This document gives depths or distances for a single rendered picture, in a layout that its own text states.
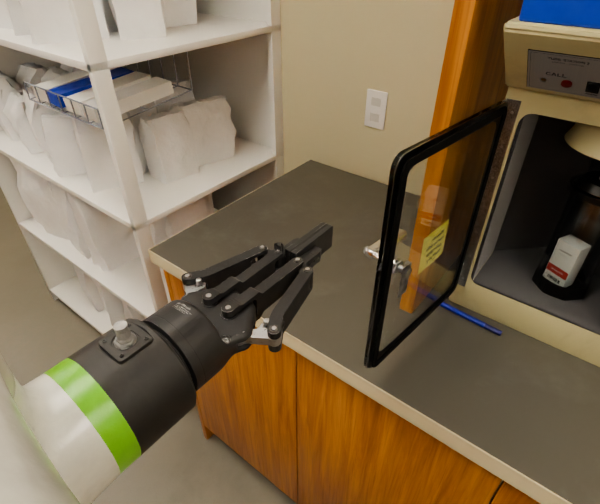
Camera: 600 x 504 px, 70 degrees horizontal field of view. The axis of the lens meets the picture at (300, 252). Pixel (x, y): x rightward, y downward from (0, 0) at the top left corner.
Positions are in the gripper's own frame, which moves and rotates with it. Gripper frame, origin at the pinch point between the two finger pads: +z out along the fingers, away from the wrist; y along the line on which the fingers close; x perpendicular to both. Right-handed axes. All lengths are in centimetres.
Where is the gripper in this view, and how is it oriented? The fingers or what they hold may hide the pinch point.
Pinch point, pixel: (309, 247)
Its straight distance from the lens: 48.9
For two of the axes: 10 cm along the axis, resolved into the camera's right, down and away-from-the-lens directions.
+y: -7.9, -3.8, 4.9
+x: -0.1, 8.0, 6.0
